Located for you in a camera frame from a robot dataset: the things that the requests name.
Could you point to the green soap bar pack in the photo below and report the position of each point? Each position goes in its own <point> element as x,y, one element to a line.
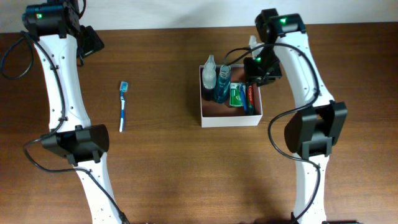
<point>234,96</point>

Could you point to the white open cardboard box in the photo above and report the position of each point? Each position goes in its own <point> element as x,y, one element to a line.
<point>216,115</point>

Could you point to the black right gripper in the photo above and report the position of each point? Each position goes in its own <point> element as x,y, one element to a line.
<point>262,76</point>

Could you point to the teal mouthwash bottle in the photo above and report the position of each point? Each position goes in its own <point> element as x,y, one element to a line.
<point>223,84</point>

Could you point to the blue and white toothbrush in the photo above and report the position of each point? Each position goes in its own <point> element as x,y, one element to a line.
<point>123,88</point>

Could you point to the clear foam soap pump bottle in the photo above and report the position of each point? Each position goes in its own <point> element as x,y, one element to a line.
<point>208,79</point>

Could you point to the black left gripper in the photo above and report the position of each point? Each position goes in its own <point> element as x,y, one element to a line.
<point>92,43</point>

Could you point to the red and green toothpaste tube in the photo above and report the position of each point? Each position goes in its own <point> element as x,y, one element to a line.
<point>250,99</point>

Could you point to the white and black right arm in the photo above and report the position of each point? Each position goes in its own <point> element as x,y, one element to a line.
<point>317,119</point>

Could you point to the blue disposable razor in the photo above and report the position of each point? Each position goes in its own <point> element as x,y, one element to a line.
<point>243,97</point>

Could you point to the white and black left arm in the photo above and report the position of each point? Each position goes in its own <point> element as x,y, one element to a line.
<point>62,43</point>

